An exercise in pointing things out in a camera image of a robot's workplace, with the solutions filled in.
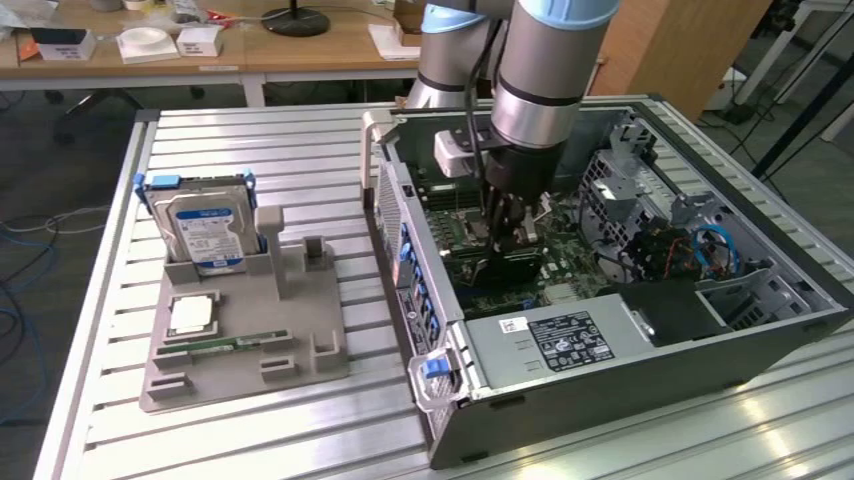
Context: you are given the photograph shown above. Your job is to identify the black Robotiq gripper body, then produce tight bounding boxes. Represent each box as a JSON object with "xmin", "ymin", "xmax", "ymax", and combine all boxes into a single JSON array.
[{"xmin": 484, "ymin": 143, "xmax": 562, "ymax": 204}]

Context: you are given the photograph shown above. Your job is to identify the graphics card with metal bracket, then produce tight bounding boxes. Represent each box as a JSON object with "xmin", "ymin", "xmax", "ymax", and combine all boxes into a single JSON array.
[{"xmin": 456, "ymin": 239, "xmax": 542, "ymax": 290}]

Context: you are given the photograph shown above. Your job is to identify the CPU socket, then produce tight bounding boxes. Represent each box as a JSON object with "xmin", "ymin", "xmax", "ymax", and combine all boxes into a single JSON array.
[{"xmin": 458, "ymin": 207, "xmax": 492, "ymax": 246}]

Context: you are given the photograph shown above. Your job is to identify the green motherboard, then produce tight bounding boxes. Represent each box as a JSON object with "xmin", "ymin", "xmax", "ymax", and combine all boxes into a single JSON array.
[{"xmin": 416, "ymin": 177, "xmax": 621, "ymax": 321}]

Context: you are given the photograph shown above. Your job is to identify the grey perforated disk bay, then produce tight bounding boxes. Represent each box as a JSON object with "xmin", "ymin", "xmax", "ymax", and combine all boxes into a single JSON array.
[{"xmin": 577, "ymin": 147, "xmax": 675, "ymax": 236}]

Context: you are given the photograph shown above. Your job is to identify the grey power supply unit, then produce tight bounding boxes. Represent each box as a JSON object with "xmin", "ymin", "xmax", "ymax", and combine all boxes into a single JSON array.
[{"xmin": 464, "ymin": 293, "xmax": 660, "ymax": 391}]

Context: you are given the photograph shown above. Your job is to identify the white paper sheets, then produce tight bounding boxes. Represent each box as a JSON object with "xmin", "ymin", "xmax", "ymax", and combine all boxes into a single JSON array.
[{"xmin": 366, "ymin": 23, "xmax": 422, "ymax": 62}]

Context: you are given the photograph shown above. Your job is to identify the small white cabinet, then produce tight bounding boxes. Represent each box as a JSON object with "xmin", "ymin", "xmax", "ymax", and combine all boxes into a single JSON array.
[{"xmin": 704, "ymin": 67, "xmax": 748, "ymax": 115}]

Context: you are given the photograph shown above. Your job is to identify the brown cardboard box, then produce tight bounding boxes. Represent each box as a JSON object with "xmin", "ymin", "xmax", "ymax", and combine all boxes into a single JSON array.
[{"xmin": 390, "ymin": 0, "xmax": 428, "ymax": 36}]

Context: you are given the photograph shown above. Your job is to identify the open black PC case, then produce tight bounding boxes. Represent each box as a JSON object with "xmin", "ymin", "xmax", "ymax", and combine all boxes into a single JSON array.
[{"xmin": 358, "ymin": 97, "xmax": 854, "ymax": 471}]

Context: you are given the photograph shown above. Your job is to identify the wooden cabinet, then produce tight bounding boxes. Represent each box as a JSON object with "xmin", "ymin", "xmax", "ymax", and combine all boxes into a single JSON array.
[{"xmin": 585, "ymin": 0, "xmax": 775, "ymax": 121}]

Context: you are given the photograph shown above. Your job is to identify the grey plastic parts rack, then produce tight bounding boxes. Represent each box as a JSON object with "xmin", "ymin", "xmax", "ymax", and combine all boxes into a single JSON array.
[{"xmin": 137, "ymin": 205, "xmax": 352, "ymax": 415}]

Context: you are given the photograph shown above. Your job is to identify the grey open disk bay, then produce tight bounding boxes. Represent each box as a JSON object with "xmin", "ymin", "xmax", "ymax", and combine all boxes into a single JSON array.
[{"xmin": 696, "ymin": 264, "xmax": 812, "ymax": 331}]

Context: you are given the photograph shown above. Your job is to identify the black stand pole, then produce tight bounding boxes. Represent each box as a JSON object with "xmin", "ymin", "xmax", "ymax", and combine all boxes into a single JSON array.
[{"xmin": 749, "ymin": 64, "xmax": 854, "ymax": 179}]

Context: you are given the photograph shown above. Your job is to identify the black round lamp base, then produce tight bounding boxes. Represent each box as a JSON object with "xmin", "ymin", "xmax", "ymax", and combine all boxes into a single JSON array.
[{"xmin": 260, "ymin": 0, "xmax": 332, "ymax": 37}]

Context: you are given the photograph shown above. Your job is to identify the green RAM stick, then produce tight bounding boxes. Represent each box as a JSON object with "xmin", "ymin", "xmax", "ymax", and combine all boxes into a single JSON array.
[{"xmin": 185, "ymin": 333, "xmax": 274, "ymax": 354}]

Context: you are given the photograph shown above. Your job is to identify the silver CPU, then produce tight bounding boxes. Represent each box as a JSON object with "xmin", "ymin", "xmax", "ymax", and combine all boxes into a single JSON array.
[{"xmin": 166, "ymin": 295, "xmax": 216, "ymax": 334}]

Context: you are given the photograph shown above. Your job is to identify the white labelled box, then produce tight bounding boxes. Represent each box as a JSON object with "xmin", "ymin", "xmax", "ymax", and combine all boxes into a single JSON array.
[{"xmin": 176, "ymin": 25, "xmax": 225, "ymax": 59}]

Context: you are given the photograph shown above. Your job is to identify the black office chair base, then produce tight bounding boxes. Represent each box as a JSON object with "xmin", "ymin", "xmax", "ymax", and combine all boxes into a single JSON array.
[{"xmin": 49, "ymin": 89, "xmax": 145, "ymax": 146}]

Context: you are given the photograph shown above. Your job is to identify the wooden desk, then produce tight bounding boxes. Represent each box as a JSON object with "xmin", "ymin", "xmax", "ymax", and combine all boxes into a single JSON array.
[{"xmin": 0, "ymin": 0, "xmax": 608, "ymax": 94}]

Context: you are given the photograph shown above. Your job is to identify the white box with black top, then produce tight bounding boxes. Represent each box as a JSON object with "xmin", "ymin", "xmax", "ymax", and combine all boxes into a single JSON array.
[{"xmin": 29, "ymin": 27, "xmax": 98, "ymax": 62}]

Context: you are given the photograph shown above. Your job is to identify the clear plastic bag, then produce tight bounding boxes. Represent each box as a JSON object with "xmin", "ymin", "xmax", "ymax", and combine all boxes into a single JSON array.
[{"xmin": 0, "ymin": 0, "xmax": 61, "ymax": 29}]

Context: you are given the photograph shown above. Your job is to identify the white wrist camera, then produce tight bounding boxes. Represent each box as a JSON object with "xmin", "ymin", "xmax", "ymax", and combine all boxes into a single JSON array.
[{"xmin": 432, "ymin": 129, "xmax": 492, "ymax": 177}]

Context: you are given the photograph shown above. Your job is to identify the dark arm cable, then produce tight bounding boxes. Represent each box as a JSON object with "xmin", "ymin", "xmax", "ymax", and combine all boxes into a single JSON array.
[{"xmin": 464, "ymin": 14, "xmax": 502, "ymax": 201}]

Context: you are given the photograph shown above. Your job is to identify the red wire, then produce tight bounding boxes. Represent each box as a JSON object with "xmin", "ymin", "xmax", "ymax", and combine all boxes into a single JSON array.
[{"xmin": 663, "ymin": 238, "xmax": 692, "ymax": 279}]

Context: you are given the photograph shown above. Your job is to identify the blue wire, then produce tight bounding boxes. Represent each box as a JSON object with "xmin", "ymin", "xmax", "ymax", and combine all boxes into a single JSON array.
[{"xmin": 689, "ymin": 224, "xmax": 743, "ymax": 279}]

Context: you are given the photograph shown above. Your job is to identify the hard disk with blue bracket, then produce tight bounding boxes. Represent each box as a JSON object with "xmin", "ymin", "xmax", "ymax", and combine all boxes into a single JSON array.
[{"xmin": 131, "ymin": 169, "xmax": 268, "ymax": 276}]

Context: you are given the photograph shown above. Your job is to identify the white metal desk frame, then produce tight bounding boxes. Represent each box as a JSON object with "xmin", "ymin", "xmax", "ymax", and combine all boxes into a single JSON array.
[{"xmin": 736, "ymin": 0, "xmax": 854, "ymax": 141}]

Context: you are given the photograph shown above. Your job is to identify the grey floor cable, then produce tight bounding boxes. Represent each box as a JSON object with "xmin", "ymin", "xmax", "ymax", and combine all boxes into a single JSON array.
[{"xmin": 0, "ymin": 202, "xmax": 107, "ymax": 234}]

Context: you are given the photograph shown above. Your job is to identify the blue floor cable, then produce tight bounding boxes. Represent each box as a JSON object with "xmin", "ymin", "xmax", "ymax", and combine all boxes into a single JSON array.
[{"xmin": 0, "ymin": 219, "xmax": 61, "ymax": 426}]

